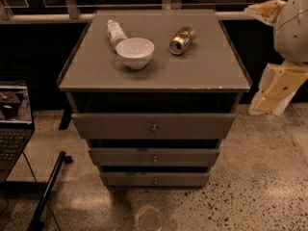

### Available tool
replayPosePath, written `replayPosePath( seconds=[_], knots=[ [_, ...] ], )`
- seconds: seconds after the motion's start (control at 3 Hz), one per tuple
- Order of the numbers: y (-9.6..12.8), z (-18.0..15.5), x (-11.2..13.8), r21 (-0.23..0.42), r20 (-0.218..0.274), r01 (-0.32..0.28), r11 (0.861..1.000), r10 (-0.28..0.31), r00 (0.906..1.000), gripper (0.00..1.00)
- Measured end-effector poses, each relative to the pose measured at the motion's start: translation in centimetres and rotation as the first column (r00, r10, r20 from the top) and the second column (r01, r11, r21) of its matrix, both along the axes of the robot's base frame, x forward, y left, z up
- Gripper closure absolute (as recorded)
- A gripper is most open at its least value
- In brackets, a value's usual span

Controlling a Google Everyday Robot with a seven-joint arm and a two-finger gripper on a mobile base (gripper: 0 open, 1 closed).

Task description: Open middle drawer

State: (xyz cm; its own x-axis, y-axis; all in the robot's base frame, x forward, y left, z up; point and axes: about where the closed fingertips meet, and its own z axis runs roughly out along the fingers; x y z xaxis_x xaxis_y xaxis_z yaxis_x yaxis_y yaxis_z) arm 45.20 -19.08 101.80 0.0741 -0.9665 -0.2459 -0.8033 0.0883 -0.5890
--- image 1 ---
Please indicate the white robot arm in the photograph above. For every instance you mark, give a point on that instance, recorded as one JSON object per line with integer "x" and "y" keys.
{"x": 290, "y": 32}

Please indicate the black stand leg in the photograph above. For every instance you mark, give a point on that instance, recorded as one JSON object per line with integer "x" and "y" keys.
{"x": 36, "y": 224}

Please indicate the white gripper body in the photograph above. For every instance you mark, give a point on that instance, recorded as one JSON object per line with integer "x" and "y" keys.
{"x": 293, "y": 33}

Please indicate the grey bottom drawer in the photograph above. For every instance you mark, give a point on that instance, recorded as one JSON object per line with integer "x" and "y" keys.
{"x": 154, "y": 179}

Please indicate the grey top drawer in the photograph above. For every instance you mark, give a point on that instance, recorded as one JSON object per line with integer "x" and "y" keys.
{"x": 152, "y": 126}

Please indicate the grey drawer cabinet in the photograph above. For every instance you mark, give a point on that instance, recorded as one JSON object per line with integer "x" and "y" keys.
{"x": 208, "y": 78}

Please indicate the gold soda can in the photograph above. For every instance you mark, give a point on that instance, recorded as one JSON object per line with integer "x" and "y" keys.
{"x": 182, "y": 40}

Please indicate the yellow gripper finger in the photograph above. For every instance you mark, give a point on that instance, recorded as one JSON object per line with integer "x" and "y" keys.
{"x": 263, "y": 101}
{"x": 266, "y": 12}

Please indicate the metal window rail frame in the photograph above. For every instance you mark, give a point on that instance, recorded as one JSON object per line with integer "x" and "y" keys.
{"x": 77, "y": 15}

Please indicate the clear plastic water bottle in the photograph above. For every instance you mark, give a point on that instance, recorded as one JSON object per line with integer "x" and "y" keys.
{"x": 115, "y": 33}

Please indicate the white ceramic bowl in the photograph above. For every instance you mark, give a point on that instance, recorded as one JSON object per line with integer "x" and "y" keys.
{"x": 135, "y": 53}

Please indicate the black laptop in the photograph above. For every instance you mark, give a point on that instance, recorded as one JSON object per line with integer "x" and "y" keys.
{"x": 16, "y": 122}

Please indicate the grey drawer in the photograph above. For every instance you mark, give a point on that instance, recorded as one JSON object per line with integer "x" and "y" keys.
{"x": 154, "y": 179}
{"x": 154, "y": 157}
{"x": 152, "y": 126}

